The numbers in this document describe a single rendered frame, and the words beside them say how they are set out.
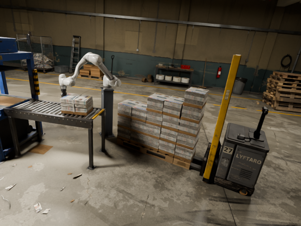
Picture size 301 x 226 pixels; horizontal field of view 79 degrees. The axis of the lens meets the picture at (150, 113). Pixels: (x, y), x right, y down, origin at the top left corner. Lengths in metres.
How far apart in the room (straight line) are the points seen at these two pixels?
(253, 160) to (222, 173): 0.46
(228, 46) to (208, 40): 0.99
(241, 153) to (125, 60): 8.14
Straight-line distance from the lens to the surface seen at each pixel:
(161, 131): 3.06
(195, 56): 9.62
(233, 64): 2.41
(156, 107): 2.96
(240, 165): 2.85
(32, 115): 3.12
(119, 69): 10.04
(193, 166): 3.20
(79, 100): 2.81
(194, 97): 2.73
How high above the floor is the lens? 1.89
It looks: 21 degrees down
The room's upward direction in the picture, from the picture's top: 6 degrees clockwise
